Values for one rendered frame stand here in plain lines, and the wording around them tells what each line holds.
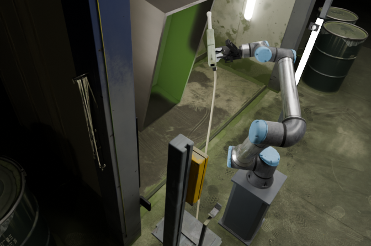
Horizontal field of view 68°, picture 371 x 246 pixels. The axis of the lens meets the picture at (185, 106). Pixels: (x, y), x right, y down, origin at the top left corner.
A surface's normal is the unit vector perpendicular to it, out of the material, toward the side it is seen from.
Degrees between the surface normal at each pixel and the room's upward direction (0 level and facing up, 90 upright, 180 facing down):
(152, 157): 0
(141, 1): 90
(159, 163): 0
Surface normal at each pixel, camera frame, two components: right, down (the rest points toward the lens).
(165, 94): 0.24, -0.66
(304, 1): -0.62, 0.46
